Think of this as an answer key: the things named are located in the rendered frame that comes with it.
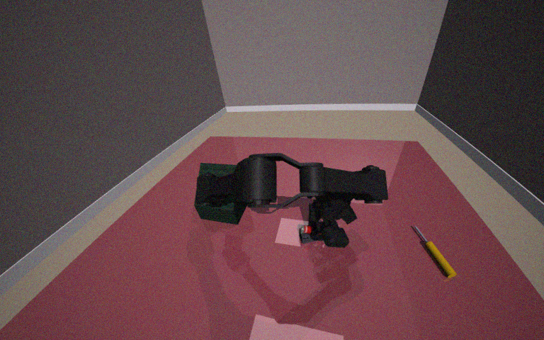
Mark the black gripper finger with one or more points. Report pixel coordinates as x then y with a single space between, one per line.
314 216
316 229

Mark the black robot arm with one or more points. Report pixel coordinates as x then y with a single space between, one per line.
254 182

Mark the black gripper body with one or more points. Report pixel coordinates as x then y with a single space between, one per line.
329 209

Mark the yellow-handled screwdriver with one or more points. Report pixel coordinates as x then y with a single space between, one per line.
438 257

